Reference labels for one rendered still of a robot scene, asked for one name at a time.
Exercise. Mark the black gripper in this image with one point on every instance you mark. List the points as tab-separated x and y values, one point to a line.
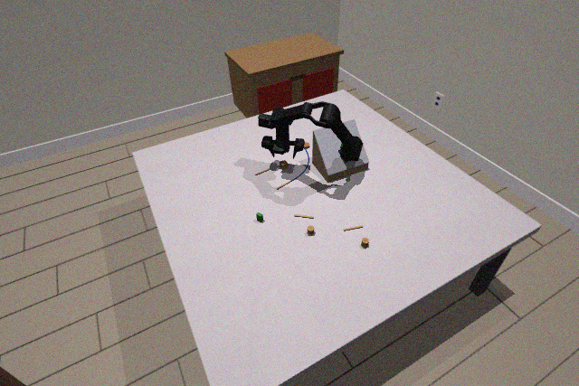
268	143

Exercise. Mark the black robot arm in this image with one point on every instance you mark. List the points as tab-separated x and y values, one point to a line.
281	118

